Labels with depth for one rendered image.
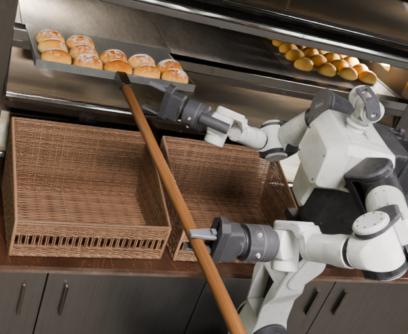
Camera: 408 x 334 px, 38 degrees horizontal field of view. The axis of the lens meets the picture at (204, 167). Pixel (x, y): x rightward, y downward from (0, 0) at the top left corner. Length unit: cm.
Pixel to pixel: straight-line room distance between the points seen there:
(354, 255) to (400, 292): 164
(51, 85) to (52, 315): 84
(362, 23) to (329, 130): 101
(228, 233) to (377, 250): 32
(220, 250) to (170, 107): 68
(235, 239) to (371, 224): 30
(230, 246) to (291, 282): 52
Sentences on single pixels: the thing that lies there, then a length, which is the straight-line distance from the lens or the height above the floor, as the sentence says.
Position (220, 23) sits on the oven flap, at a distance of 219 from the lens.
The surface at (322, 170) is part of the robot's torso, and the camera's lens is 162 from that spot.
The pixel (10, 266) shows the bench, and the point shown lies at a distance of 208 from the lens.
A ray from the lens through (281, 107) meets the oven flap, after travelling 266.
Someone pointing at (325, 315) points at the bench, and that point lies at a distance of 277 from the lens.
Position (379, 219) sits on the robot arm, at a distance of 126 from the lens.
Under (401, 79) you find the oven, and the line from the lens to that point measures 306.
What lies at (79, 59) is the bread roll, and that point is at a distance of 199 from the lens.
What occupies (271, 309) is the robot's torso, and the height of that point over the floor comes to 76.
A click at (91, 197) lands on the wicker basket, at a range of 244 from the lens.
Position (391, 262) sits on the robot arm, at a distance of 129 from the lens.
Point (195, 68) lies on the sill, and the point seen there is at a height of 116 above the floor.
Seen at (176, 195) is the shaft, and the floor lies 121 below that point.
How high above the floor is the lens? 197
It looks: 28 degrees down
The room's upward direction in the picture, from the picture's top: 21 degrees clockwise
